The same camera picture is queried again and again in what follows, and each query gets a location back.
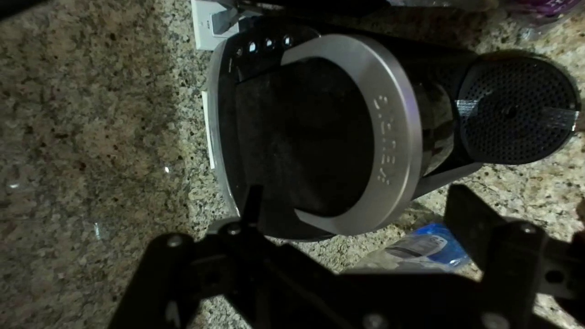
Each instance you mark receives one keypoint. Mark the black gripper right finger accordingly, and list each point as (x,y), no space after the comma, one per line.
(519,261)

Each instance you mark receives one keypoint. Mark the pink purple small object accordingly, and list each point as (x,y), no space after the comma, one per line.
(550,7)

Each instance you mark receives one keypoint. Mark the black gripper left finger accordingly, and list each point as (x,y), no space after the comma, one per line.
(244,279)

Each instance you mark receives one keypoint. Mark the blue plastic packet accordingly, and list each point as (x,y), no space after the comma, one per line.
(431,247)

